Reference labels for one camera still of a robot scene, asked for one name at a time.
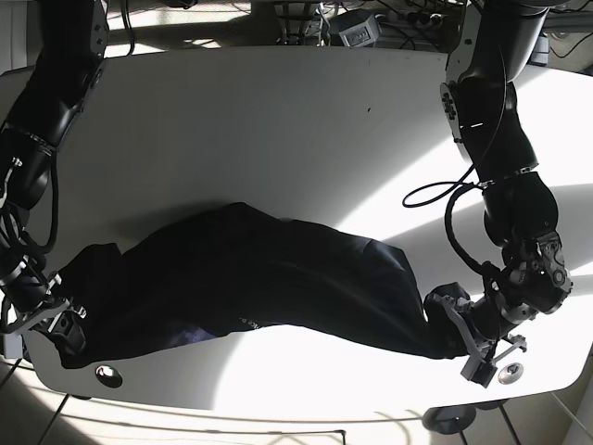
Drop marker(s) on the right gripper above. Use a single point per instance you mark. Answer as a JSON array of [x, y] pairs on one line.
[[30, 305]]

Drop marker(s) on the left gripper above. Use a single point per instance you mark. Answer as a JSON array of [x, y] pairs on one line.
[[485, 329]]

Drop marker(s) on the black graphic print T-shirt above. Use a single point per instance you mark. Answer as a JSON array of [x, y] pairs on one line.
[[237, 269]]

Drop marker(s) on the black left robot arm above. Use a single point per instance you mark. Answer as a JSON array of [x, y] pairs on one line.
[[495, 42]]

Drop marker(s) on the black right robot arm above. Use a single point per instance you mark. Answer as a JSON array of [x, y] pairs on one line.
[[70, 64]]

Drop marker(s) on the right silver table grommet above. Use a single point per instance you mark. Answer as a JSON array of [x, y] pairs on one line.
[[510, 373]]

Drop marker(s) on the silver table grommet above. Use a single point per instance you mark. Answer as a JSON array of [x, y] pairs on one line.
[[510, 373], [108, 376]]

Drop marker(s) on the black round stand base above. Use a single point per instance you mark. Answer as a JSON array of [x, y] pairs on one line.
[[454, 419]]

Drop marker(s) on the left silver table grommet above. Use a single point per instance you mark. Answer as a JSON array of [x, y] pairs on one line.
[[108, 376]]

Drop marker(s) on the left black table leg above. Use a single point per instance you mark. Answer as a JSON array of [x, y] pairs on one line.
[[53, 419]]

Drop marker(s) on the grey multi-socket box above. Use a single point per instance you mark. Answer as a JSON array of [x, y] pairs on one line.
[[358, 28]]

